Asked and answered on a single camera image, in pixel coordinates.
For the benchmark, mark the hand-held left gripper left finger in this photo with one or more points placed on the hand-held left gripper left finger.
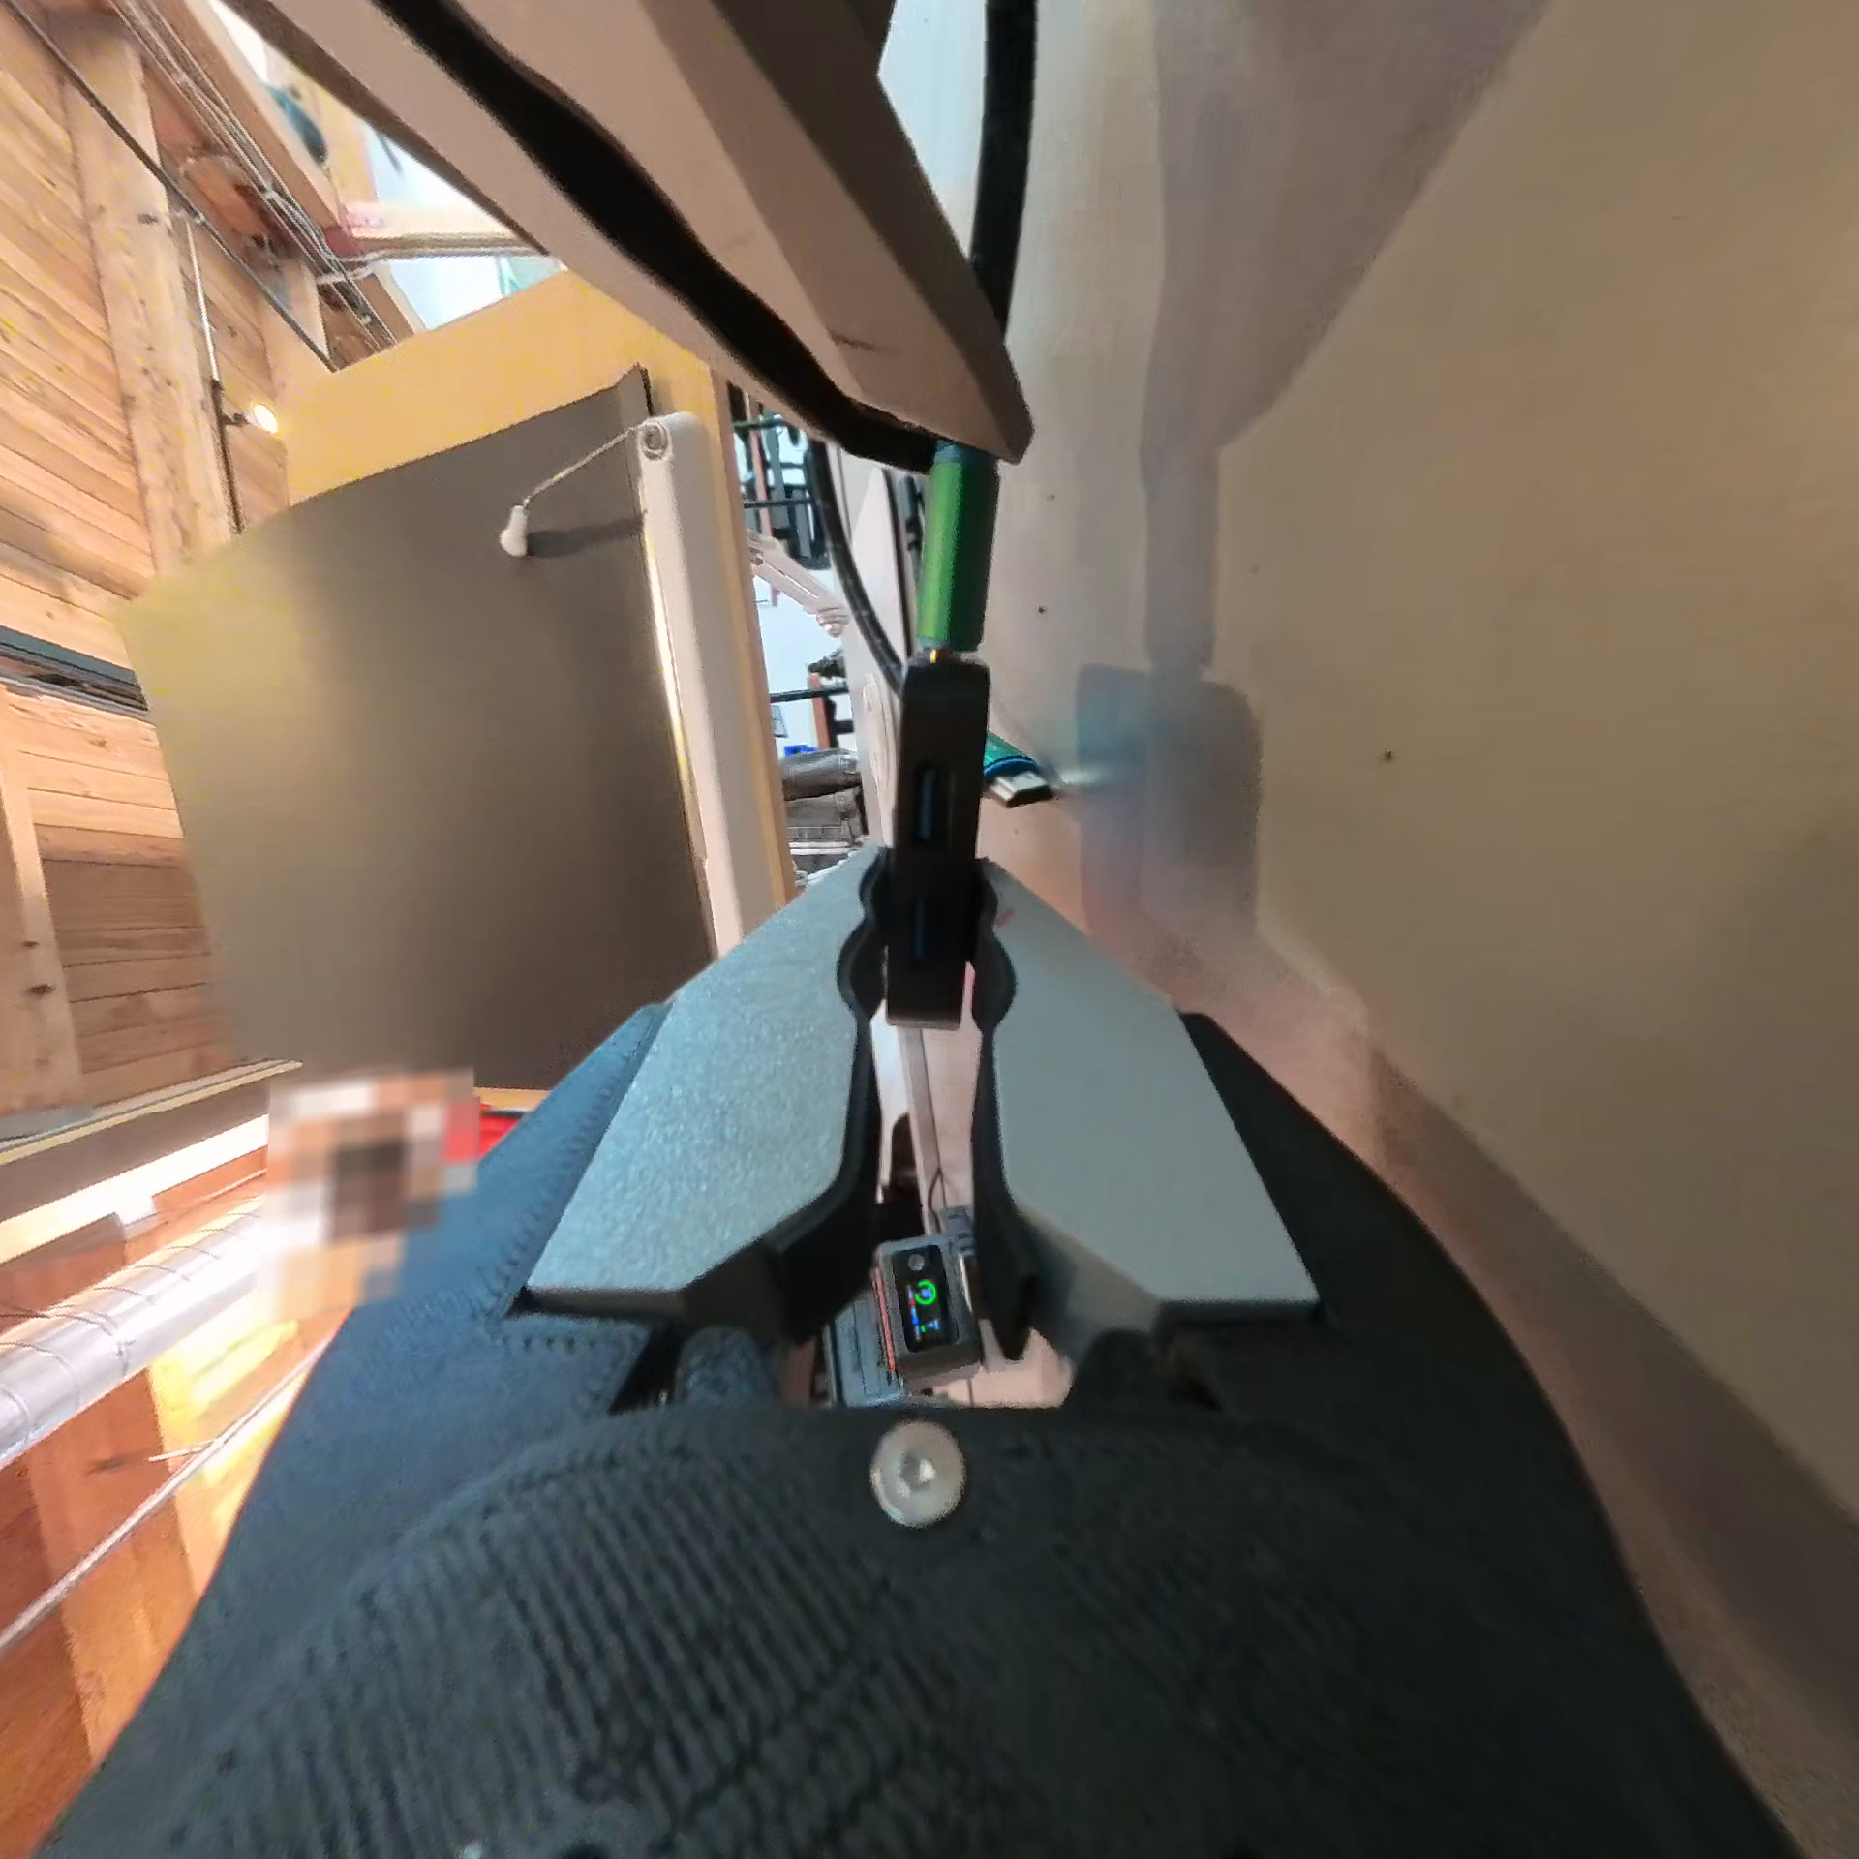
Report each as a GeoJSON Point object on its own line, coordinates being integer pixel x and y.
{"type": "Point", "coordinates": [711, 1133]}

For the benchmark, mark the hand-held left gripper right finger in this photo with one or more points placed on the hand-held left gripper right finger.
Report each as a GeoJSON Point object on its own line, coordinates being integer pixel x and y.
{"type": "Point", "coordinates": [1133, 1148]}

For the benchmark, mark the black hub adapter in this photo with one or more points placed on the black hub adapter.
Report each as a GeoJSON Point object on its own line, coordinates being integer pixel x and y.
{"type": "Point", "coordinates": [935, 871]}

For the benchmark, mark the dark green battery charger case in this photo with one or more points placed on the dark green battery charger case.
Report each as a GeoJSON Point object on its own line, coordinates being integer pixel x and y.
{"type": "Point", "coordinates": [921, 1299]}

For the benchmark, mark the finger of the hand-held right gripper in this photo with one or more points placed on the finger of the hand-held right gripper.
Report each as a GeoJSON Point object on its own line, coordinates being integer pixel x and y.
{"type": "Point", "coordinates": [814, 174]}
{"type": "Point", "coordinates": [500, 160]}

